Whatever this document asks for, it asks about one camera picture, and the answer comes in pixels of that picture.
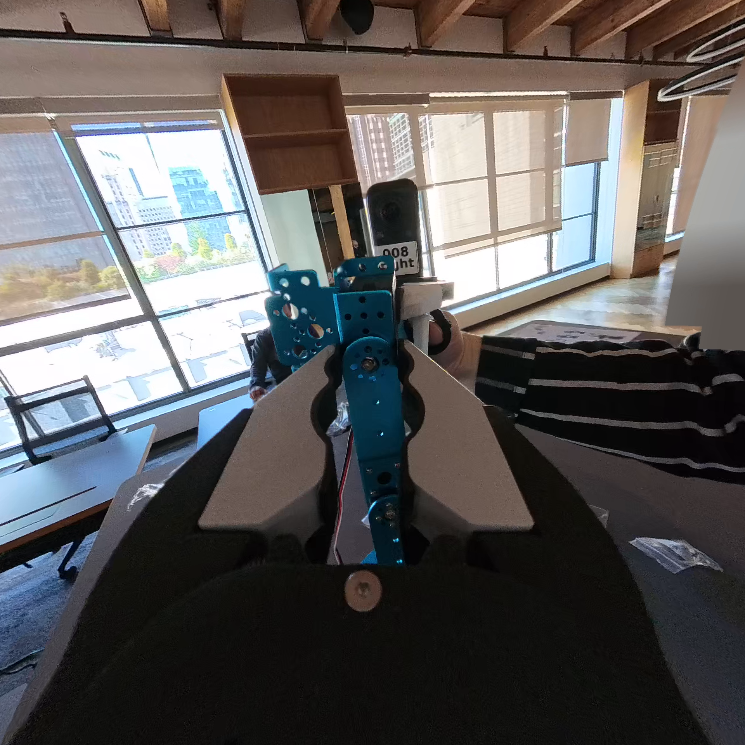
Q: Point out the black ceiling fixture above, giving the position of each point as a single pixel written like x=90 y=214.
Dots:
x=356 y=14

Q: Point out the crumpled clear plastic wrap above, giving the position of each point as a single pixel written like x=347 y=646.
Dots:
x=337 y=422

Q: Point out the white marker sheet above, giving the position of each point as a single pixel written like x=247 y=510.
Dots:
x=582 y=332

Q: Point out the person's right forearm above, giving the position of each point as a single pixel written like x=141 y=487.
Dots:
x=611 y=401

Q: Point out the wooden wall shelf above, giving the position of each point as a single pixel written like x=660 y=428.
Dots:
x=291 y=157

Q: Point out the black frame chair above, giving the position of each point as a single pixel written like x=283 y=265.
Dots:
x=75 y=437

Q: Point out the wooden side desk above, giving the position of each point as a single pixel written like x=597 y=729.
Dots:
x=70 y=483

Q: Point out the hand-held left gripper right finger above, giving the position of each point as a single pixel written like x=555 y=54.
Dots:
x=465 y=465

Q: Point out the pale wooden column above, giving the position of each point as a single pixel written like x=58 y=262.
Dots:
x=628 y=174

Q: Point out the window with roller shades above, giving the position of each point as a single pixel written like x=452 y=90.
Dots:
x=512 y=174

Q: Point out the grey desk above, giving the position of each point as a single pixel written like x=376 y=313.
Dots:
x=640 y=611

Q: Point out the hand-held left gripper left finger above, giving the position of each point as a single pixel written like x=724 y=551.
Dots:
x=268 y=465

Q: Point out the long clear plastic bag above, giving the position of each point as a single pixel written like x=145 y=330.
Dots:
x=669 y=553

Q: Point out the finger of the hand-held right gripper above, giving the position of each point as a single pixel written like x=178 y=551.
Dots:
x=422 y=300

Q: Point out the city view window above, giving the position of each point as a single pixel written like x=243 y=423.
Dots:
x=192 y=291

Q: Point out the blue hobby robot arm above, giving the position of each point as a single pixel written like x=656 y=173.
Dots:
x=375 y=419

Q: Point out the person's right hand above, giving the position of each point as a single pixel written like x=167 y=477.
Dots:
x=463 y=355

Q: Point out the dark office table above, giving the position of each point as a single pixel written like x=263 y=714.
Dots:
x=224 y=422

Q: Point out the small clear plastic bag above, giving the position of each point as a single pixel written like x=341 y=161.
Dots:
x=142 y=494

